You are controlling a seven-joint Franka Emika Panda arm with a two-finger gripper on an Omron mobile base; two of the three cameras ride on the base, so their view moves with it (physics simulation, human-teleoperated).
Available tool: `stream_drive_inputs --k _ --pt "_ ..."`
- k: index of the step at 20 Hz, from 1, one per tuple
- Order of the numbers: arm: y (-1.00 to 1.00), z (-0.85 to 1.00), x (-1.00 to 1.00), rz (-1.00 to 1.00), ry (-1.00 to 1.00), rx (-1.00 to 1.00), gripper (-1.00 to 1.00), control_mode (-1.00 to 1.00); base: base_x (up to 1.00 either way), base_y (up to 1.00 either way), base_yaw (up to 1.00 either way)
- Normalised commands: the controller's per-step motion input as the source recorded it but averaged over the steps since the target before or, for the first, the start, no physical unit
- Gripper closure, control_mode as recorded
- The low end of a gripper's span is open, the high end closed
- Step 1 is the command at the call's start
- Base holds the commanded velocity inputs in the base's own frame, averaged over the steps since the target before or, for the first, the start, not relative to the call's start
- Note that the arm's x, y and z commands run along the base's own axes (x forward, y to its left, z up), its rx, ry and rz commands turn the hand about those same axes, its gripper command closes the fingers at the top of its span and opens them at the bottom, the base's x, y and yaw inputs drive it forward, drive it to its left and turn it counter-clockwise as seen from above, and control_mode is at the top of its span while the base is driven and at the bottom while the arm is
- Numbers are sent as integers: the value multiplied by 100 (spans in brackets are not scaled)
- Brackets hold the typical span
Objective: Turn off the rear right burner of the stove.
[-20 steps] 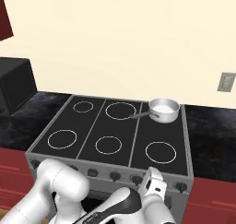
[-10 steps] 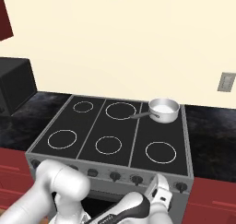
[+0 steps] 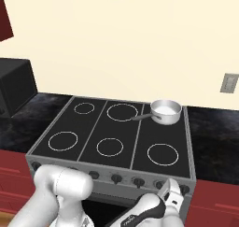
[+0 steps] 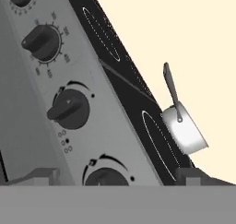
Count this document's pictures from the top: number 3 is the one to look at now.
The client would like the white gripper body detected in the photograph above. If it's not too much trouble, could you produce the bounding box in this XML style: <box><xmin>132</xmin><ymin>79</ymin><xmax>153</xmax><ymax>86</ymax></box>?
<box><xmin>157</xmin><ymin>177</ymin><xmax>184</xmax><ymax>205</ymax></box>

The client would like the black stove knob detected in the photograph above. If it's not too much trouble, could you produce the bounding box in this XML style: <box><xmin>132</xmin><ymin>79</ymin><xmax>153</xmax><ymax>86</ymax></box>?
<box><xmin>154</xmin><ymin>179</ymin><xmax>166</xmax><ymax>191</ymax></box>
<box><xmin>180</xmin><ymin>184</ymin><xmax>191</xmax><ymax>196</ymax></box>
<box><xmin>132</xmin><ymin>177</ymin><xmax>146</xmax><ymax>189</ymax></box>
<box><xmin>110</xmin><ymin>173</ymin><xmax>123</xmax><ymax>185</ymax></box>
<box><xmin>31</xmin><ymin>161</ymin><xmax>42</xmax><ymax>172</ymax></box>
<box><xmin>88</xmin><ymin>170</ymin><xmax>101</xmax><ymax>180</ymax></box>

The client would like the grey stove with black hob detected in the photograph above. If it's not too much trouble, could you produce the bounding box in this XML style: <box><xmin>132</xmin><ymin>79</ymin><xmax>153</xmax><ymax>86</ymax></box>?
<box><xmin>25</xmin><ymin>95</ymin><xmax>198</xmax><ymax>223</ymax></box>

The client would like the red base cupboard run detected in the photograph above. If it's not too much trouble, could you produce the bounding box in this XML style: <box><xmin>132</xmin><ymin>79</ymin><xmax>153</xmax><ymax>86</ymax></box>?
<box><xmin>0</xmin><ymin>149</ymin><xmax>35</xmax><ymax>216</ymax></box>
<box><xmin>184</xmin><ymin>178</ymin><xmax>239</xmax><ymax>227</ymax></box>

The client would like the black microwave oven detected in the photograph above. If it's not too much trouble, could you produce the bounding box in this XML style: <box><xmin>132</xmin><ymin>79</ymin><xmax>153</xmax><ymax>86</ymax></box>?
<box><xmin>0</xmin><ymin>57</ymin><xmax>38</xmax><ymax>119</ymax></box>

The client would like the silver saucepan with handle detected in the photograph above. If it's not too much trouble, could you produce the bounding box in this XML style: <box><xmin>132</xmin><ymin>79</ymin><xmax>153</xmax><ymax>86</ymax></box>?
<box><xmin>130</xmin><ymin>99</ymin><xmax>183</xmax><ymax>126</ymax></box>

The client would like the grey wall socket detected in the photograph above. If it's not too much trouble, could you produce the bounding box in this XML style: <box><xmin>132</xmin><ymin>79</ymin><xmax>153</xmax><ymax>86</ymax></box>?
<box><xmin>219</xmin><ymin>72</ymin><xmax>239</xmax><ymax>94</ymax></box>

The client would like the dark red wall cupboard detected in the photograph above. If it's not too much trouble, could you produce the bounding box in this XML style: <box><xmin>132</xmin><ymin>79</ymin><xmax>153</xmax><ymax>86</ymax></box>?
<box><xmin>0</xmin><ymin>0</ymin><xmax>15</xmax><ymax>43</ymax></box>

